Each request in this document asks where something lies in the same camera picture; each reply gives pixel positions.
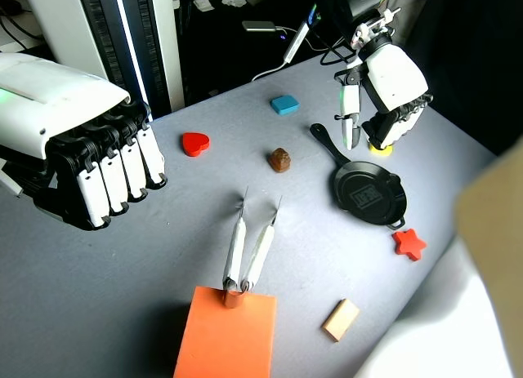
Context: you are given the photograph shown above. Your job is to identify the beige cardboard piece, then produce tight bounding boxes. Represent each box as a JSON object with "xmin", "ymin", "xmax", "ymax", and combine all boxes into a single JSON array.
[{"xmin": 455, "ymin": 135, "xmax": 523, "ymax": 378}]

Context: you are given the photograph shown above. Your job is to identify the orange box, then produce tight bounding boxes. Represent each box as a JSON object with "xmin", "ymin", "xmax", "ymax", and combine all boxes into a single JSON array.
[{"xmin": 172, "ymin": 286, "xmax": 278, "ymax": 378}]

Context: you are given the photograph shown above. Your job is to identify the red heart block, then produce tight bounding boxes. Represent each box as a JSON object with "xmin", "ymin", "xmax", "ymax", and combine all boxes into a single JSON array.
[{"xmin": 181, "ymin": 131, "xmax": 211, "ymax": 158}]

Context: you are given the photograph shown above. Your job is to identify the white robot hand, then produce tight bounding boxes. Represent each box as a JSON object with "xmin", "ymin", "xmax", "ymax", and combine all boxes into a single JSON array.
[
  {"xmin": 333, "ymin": 42, "xmax": 434, "ymax": 152},
  {"xmin": 0, "ymin": 52, "xmax": 168, "ymax": 232}
]

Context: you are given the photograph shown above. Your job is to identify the metal tongs with white handles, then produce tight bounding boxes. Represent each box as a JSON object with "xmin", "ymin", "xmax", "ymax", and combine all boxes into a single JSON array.
[{"xmin": 221, "ymin": 185, "xmax": 284, "ymax": 309}]

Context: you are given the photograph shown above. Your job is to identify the white blurred rounded cover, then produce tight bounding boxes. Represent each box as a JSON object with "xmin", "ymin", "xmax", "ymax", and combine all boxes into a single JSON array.
[{"xmin": 355, "ymin": 234, "xmax": 514, "ymax": 378}]

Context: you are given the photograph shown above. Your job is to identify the blue rounded block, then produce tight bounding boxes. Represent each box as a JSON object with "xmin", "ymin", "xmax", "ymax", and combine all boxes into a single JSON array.
[{"xmin": 270, "ymin": 94, "xmax": 300, "ymax": 117}]

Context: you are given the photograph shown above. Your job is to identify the black toy frying pan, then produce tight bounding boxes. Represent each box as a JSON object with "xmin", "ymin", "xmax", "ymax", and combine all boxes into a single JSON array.
[{"xmin": 309, "ymin": 122, "xmax": 409, "ymax": 231}]

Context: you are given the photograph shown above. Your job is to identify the yellow block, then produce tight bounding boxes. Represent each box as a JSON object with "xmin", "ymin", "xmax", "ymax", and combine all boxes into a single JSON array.
[{"xmin": 368, "ymin": 140, "xmax": 394, "ymax": 157}]

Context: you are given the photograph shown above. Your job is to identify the thin white cable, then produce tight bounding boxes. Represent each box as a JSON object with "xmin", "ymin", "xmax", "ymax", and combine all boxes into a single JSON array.
[{"xmin": 275, "ymin": 25, "xmax": 328, "ymax": 52}]

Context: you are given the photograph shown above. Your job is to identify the black cable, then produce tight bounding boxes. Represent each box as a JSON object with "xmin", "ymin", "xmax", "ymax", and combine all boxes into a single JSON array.
[{"xmin": 318, "ymin": 34, "xmax": 357, "ymax": 65}]

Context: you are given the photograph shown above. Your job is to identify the red star block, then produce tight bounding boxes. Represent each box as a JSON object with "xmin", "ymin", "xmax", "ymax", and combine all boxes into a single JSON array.
[{"xmin": 391, "ymin": 228, "xmax": 428, "ymax": 262}]

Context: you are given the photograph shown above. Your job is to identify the white power strip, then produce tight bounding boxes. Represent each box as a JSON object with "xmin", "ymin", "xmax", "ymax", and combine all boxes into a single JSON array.
[{"xmin": 283, "ymin": 18, "xmax": 311, "ymax": 64}]

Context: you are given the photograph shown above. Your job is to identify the brown chocolate lump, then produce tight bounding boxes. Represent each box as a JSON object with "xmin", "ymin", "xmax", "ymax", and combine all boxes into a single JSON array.
[{"xmin": 267, "ymin": 147, "xmax": 292, "ymax": 174}]

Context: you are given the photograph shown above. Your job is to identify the white power cable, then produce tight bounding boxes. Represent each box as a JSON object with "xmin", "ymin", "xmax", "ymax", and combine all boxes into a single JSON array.
[{"xmin": 250, "ymin": 58, "xmax": 288, "ymax": 82}]

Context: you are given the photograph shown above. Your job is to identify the light wooden rectangular block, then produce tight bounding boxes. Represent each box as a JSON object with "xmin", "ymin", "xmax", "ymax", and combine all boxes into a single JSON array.
[{"xmin": 320, "ymin": 298, "xmax": 361, "ymax": 343}]

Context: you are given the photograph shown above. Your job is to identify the grey flat device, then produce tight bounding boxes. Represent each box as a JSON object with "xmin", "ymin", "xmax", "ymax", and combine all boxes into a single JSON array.
[{"xmin": 241, "ymin": 20, "xmax": 278, "ymax": 33}]

